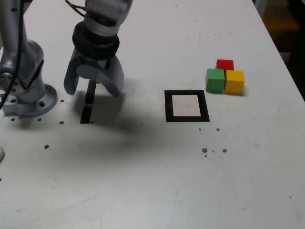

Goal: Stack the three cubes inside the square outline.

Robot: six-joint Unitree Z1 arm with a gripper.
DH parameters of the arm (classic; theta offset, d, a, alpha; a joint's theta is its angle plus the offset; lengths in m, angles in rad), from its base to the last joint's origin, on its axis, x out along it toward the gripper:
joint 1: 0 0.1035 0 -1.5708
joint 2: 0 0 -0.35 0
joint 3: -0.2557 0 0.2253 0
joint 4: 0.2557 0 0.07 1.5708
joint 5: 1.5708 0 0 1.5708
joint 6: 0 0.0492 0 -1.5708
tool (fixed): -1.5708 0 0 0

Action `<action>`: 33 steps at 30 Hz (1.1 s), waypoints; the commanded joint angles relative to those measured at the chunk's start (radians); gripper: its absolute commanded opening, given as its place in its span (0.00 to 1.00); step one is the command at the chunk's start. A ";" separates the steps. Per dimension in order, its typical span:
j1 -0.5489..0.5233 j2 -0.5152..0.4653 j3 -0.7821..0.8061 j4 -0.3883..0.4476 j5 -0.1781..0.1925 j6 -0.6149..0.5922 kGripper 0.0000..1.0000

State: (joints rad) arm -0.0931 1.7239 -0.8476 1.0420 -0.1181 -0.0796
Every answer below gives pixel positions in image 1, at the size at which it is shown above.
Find green cube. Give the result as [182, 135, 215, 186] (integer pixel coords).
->
[205, 68, 225, 94]

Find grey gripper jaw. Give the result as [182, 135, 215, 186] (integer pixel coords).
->
[63, 48, 83, 95]
[76, 56, 125, 97]

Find brown wires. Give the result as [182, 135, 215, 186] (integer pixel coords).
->
[65, 0, 87, 18]

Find black tape strip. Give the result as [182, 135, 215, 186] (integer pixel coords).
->
[80, 80, 96, 124]

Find red cube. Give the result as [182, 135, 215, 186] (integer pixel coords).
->
[216, 59, 234, 72]

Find black tape square outline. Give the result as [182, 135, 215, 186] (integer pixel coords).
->
[164, 90, 210, 123]

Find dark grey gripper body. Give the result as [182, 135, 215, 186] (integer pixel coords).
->
[79, 55, 107, 69]

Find black cable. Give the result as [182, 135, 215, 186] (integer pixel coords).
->
[0, 0, 27, 110]

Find yellow cube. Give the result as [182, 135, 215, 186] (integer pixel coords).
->
[224, 70, 245, 95]

